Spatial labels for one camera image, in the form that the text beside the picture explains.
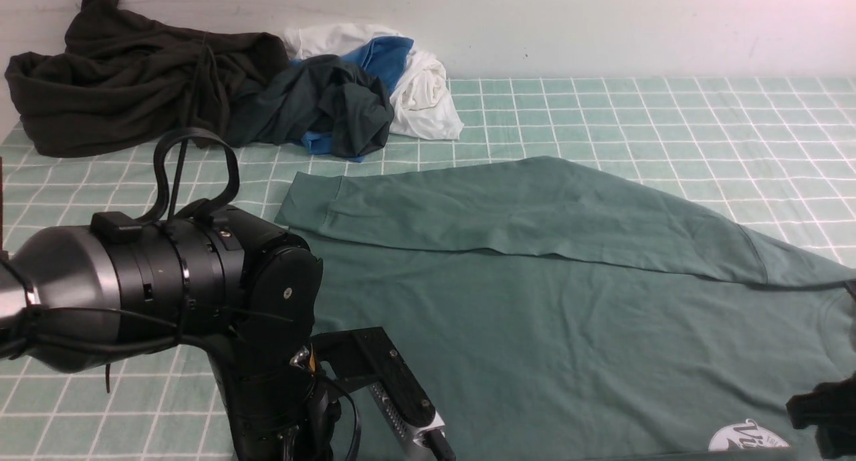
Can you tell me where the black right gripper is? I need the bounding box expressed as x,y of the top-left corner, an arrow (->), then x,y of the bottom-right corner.
786,375 -> 855,459

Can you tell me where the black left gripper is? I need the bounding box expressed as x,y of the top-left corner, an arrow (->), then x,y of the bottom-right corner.
210,343 -> 340,460

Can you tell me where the green long-sleeved shirt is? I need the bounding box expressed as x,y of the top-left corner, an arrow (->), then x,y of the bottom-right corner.
276,157 -> 854,460

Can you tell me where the dark green crumpled shirt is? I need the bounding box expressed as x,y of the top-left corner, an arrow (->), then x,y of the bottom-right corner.
222,55 -> 394,159

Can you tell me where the white crumpled garment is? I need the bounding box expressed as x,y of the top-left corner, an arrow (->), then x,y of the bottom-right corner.
282,23 -> 463,141

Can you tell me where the dark brown crumpled garment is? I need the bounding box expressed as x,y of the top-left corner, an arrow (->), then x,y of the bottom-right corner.
4,0 -> 290,157

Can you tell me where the blue crumpled garment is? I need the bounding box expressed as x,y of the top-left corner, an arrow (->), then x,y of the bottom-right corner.
300,36 -> 413,156

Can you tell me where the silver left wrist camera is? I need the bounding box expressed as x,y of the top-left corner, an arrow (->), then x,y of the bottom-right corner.
311,327 -> 457,461

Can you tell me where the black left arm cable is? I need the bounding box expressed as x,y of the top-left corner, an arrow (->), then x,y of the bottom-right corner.
137,128 -> 240,224

